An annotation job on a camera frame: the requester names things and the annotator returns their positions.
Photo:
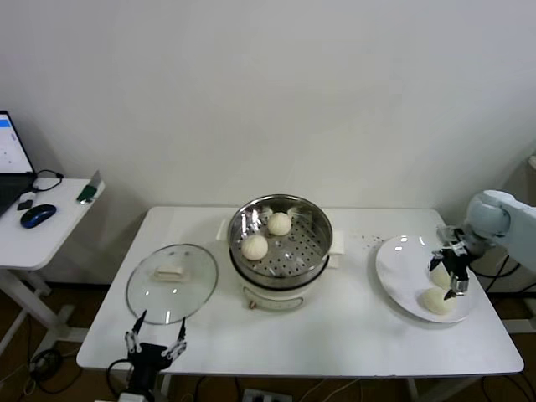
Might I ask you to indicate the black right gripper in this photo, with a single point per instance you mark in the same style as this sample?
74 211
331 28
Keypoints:
458 264

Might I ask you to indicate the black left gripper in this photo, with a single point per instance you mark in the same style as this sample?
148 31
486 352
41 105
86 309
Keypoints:
151 358

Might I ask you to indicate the white steamed baozi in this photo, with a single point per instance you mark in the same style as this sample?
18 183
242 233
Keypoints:
279 224
433 301
439 278
254 248

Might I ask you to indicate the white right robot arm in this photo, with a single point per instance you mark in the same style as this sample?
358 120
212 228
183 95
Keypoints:
519 226

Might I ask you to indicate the perforated steel steamer basket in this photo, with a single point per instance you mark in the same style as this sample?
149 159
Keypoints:
301 255

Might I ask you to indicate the white table leg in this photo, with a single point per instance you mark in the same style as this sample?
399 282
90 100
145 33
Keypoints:
412 390
166 382

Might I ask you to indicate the white round plate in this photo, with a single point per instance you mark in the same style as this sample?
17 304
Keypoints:
402 276

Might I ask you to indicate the dark crumbs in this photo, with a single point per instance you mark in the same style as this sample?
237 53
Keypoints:
377 239

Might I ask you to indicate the white floor power strip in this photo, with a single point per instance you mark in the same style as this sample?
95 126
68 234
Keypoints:
268 395

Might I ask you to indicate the white electric cooker pot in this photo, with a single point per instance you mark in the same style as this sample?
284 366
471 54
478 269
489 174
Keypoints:
272 299

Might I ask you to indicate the white side table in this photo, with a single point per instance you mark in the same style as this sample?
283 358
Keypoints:
54 234

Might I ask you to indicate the blue computer mouse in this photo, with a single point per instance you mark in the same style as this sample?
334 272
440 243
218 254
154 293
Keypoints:
37 214

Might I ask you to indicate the small black adapter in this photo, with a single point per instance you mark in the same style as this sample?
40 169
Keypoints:
25 204

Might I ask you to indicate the black laptop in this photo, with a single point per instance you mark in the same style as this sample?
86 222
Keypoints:
10 142

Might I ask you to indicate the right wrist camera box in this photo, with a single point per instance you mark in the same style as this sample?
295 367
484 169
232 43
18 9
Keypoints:
447 233

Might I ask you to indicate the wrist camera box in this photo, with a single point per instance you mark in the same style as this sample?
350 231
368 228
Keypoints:
447 233
125 397

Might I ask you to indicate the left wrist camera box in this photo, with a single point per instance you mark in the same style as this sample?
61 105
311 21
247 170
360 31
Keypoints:
125 397

